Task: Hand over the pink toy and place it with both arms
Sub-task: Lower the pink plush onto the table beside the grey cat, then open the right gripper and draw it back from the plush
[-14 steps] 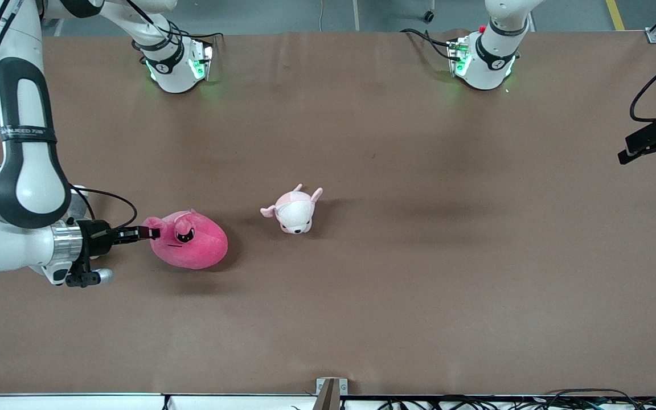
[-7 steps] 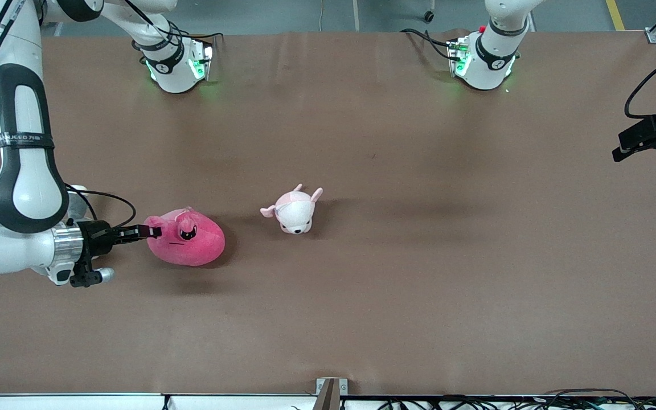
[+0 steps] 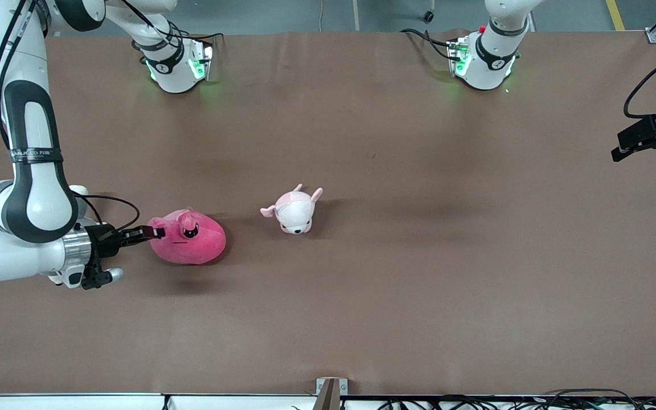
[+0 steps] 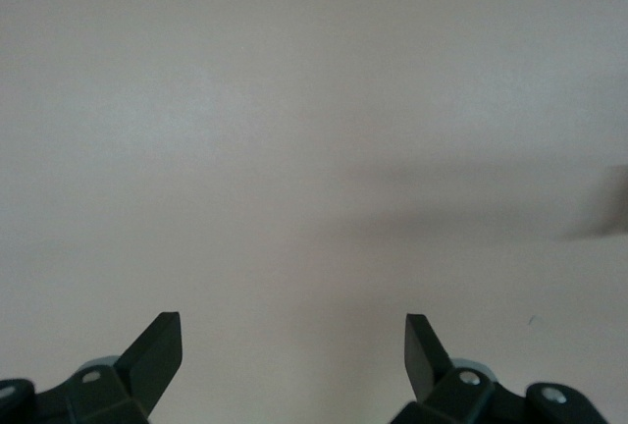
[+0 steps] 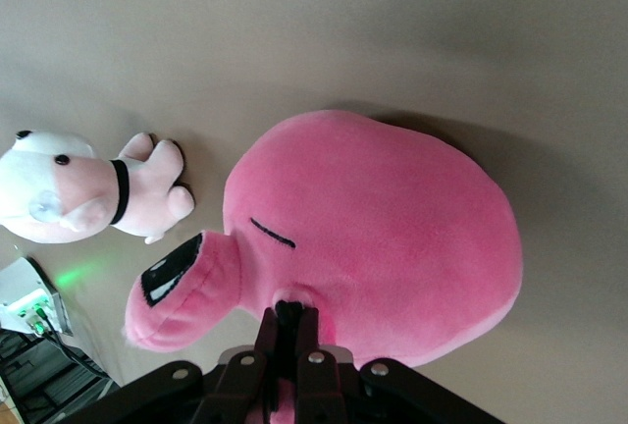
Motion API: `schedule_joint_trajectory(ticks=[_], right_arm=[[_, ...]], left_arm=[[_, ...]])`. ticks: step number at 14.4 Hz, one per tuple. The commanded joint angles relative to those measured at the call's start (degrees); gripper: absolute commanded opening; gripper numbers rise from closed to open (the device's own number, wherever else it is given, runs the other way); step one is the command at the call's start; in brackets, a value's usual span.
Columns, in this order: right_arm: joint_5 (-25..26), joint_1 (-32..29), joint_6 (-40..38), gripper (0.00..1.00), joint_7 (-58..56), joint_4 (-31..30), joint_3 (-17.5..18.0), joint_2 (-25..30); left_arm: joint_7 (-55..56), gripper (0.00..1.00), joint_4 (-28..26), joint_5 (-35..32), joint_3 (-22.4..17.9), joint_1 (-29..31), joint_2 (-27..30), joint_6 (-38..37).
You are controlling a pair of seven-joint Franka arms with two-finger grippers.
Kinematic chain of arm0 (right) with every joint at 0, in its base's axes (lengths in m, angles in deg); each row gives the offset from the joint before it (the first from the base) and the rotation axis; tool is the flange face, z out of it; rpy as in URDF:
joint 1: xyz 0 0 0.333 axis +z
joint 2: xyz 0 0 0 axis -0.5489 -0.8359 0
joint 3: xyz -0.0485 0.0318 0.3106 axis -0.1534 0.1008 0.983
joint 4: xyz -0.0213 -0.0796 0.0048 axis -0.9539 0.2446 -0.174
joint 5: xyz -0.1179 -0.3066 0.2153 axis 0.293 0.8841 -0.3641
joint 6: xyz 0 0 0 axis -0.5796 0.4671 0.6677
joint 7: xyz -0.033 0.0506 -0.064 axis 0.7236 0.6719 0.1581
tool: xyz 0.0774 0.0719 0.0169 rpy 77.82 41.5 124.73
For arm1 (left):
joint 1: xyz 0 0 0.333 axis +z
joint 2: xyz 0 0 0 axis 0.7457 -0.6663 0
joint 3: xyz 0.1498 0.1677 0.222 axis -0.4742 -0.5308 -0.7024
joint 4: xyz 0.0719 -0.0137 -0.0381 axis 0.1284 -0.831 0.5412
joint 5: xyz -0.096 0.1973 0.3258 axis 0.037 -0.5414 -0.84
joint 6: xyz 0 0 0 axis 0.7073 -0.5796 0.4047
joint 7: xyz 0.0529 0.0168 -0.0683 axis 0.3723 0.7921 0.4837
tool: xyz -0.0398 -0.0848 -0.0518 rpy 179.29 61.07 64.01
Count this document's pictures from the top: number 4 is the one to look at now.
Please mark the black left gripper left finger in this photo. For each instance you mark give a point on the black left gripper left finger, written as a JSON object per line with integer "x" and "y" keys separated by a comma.
{"x": 142, "y": 375}

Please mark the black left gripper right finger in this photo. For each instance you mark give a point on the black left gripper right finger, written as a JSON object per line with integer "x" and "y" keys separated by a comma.
{"x": 427, "y": 375}

